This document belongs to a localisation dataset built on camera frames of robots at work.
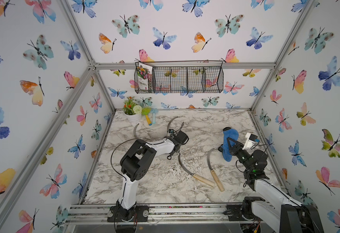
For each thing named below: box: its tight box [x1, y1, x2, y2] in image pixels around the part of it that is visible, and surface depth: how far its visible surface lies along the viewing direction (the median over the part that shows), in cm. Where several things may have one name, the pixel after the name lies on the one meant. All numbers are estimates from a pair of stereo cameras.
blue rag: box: [221, 128, 239, 162], surface depth 80 cm
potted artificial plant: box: [122, 96, 143, 123], surface depth 105 cm
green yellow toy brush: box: [141, 106, 153, 126], surface depth 116 cm
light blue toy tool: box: [150, 108, 159, 124], surface depth 119 cm
